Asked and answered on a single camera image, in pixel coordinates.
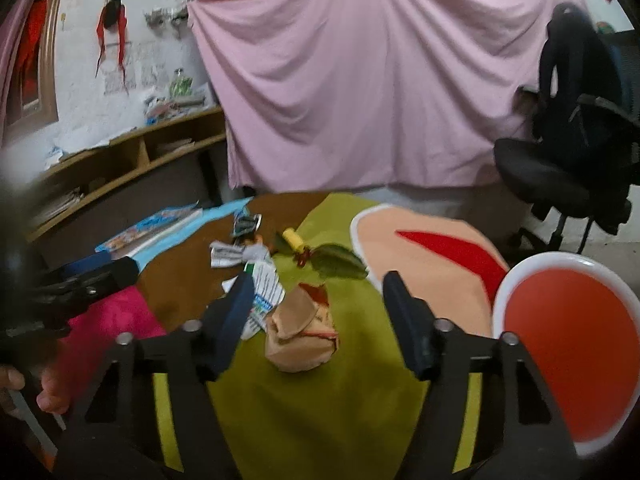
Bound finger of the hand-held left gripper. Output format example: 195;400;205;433
37;252;113;288
45;257;138;318

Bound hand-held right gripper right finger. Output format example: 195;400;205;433
382;270;578;478

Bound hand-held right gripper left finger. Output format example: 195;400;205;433
60;272;256;478

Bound red bin with white rim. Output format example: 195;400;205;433
492;254;640;458

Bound person's left hand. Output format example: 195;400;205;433
0;364;76;414

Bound white and blue paper wrapper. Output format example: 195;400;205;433
222;252;286;341

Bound colourful picture book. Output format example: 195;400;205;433
95;203;203;256

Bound crumpled grey foil wrapper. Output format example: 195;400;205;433
209;240;261;268

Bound crumpled brown paper bag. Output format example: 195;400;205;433
264;282;340;373

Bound green leaves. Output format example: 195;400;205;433
310;244;368;280

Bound crumpled silver wrapper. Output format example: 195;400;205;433
231;210;263;241

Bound wooden shelf unit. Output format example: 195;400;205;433
25;105;228;243

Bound colourful printed mat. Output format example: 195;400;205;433
65;192;511;480

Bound papers in shelf compartment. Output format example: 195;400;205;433
152;137;195;157

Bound white metal leg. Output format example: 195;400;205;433
10;390;58;456

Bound stack of books and papers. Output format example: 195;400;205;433
144;85;208;123

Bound green glass jar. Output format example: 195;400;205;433
169;67;193;98

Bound black office chair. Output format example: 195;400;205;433
492;2;640;256

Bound red hanging garment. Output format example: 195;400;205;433
20;0;48;106

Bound red and black hanging cloth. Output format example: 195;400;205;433
95;0;131;96

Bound pink bed sheet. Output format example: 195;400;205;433
187;0;601;192

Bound dark blue backpack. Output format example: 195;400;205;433
532;2;626;171

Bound white wall calendar sheet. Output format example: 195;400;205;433
102;42;153;96

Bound wooden door frame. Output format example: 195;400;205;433
0;0;71;146

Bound metal wall hook rack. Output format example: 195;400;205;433
145;5;191;38

